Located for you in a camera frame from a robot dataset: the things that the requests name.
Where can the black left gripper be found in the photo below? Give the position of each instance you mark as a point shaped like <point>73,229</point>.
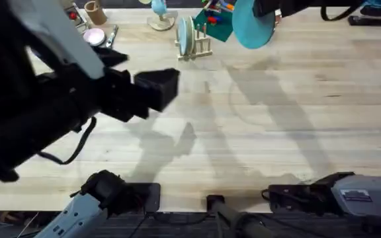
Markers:
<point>117,96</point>

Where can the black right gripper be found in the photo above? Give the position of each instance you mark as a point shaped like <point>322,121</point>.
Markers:
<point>293,6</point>

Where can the pale blue plate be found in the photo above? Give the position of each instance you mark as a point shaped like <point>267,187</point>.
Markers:
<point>182,36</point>

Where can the pale green plate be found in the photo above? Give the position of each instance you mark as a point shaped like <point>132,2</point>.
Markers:
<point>191,36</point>

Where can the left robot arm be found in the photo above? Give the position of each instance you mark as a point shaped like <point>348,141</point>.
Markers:
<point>55,39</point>

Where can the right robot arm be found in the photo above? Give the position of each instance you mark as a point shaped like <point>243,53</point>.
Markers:
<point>369,195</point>

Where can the wooden peg rack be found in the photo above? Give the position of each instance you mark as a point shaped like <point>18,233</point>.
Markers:
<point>203,51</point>

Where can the metal tool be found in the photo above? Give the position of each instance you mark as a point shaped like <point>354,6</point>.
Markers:
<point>112,36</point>

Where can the green board with toy blocks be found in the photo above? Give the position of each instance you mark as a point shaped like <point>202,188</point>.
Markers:
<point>218,29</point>

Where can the blue cup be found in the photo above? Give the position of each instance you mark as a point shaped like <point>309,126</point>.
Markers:
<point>159,6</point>

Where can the brown cardboard tube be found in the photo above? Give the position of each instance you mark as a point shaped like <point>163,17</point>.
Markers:
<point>96,13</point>

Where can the box with red part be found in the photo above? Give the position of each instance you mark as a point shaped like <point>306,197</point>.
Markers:
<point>74,15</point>

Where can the flat black device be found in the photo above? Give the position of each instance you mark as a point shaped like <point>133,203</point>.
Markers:
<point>372,20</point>

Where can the black stand post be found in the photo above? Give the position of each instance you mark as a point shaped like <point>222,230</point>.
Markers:
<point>230,215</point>

